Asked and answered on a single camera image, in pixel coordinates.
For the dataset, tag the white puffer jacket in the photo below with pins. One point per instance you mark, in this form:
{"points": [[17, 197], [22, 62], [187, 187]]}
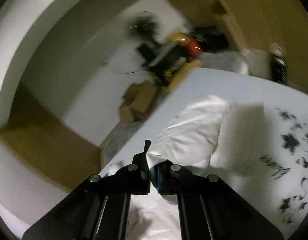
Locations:
{"points": [[211, 133]]}

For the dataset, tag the brown cardboard boxes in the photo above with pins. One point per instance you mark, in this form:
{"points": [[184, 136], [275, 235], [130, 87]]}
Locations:
{"points": [[138, 102]]}

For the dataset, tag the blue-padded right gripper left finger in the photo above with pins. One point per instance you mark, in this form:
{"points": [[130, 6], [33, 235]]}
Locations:
{"points": [[134, 178]]}

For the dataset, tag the black box with yellow print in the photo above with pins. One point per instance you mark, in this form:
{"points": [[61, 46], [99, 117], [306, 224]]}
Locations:
{"points": [[163, 63]]}

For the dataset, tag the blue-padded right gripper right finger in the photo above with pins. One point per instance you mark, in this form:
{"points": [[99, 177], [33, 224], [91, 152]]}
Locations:
{"points": [[169, 178]]}

